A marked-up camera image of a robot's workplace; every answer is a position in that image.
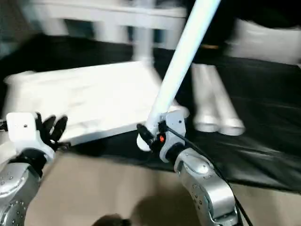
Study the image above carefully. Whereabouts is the black work mat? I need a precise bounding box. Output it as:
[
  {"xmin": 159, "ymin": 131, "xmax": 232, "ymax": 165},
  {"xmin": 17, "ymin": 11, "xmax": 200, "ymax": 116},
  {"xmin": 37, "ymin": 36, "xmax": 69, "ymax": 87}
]
[{"xmin": 0, "ymin": 32, "xmax": 301, "ymax": 194}]

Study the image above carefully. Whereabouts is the dark left robot foot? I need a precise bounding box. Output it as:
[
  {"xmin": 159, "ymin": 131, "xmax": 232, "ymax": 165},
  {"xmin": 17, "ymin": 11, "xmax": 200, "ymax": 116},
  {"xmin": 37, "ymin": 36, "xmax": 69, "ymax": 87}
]
[{"xmin": 96, "ymin": 213, "xmax": 132, "ymax": 226}]

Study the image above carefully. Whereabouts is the white glass-door cabinet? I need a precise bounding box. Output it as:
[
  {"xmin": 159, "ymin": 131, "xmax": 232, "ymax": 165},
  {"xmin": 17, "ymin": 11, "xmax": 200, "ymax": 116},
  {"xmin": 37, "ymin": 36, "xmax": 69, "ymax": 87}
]
[{"xmin": 30, "ymin": 0, "xmax": 189, "ymax": 46}]

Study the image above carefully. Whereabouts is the white plastic table top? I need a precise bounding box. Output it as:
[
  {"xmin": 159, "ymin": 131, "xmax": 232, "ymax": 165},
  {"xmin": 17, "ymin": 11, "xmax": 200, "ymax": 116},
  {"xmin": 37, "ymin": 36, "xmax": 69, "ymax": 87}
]
[{"xmin": 3, "ymin": 61, "xmax": 190, "ymax": 152}]

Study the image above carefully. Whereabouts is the grey printed cushion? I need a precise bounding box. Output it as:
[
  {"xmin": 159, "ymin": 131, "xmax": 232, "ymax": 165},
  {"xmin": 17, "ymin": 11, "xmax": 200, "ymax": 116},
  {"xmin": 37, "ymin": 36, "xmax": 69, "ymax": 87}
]
[{"xmin": 225, "ymin": 18, "xmax": 301, "ymax": 65}]

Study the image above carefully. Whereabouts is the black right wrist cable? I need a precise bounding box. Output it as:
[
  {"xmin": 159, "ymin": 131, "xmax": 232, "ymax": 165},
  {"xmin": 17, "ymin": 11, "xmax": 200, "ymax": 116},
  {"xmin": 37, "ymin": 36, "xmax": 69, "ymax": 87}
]
[{"xmin": 161, "ymin": 121, "xmax": 253, "ymax": 226}]

